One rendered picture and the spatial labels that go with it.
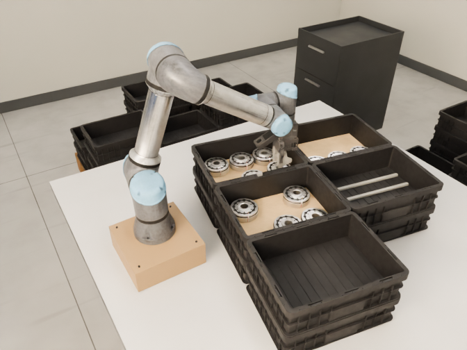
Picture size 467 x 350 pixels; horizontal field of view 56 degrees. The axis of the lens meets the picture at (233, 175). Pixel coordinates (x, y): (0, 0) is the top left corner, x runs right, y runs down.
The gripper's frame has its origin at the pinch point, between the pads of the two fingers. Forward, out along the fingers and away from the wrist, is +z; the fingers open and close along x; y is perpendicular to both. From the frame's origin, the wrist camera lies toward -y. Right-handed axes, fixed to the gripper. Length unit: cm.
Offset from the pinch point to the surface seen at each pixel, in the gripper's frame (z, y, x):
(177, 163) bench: 17, -36, 37
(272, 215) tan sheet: 4.0, -10.1, -24.9
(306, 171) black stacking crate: -3.6, 7.8, -12.0
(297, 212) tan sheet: 4.0, -0.7, -25.5
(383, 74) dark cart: 26, 131, 126
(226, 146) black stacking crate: -2.3, -16.9, 15.7
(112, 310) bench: 17, -71, -41
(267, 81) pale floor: 87, 92, 264
